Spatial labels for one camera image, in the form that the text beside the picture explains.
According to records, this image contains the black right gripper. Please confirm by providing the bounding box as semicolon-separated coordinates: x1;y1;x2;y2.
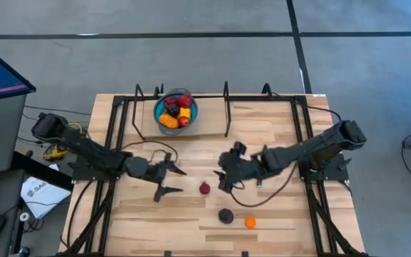
213;141;265;193

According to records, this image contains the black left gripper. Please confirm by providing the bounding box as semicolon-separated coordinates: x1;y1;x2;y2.
125;152;188;203

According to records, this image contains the dark purple toy fruit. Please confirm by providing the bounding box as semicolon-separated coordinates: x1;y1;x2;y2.
218;208;235;225

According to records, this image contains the orange oval toy fruit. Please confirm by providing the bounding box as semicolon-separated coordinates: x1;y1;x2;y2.
158;114;180;130

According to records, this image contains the yellow toy pepper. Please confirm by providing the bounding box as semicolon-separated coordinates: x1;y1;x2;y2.
176;107;192;121

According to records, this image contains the dark maroon toy plum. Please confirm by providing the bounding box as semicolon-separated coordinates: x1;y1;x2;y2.
166;103;181;118

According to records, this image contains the dark red toy pepper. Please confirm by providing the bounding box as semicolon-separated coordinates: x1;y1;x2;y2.
176;94;194;109

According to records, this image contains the blue grey collapsible bowl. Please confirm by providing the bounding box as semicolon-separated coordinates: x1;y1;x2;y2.
153;88;199;136

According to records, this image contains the yellow clamp tool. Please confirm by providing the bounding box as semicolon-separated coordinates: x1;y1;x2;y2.
42;148;66;161

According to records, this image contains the white printed booklet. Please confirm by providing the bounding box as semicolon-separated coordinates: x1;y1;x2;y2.
20;176;71;219

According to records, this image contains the black desk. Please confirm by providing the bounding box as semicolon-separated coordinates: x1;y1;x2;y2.
0;151;74;257

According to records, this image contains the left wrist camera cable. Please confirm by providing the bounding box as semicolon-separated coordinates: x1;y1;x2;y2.
121;139;180;166

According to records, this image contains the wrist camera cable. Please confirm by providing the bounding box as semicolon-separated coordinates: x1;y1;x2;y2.
228;160;299;208
121;139;180;166

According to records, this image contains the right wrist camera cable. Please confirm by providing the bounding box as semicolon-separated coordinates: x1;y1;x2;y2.
228;160;299;208

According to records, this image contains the black metal shelf bracket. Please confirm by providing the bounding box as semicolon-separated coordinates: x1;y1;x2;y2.
131;84;146;141
222;81;232;138

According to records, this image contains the black hanging power cable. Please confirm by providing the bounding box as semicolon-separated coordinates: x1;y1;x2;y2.
66;180;96;249

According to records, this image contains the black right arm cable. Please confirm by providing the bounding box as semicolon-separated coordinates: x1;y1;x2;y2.
273;92;343;123

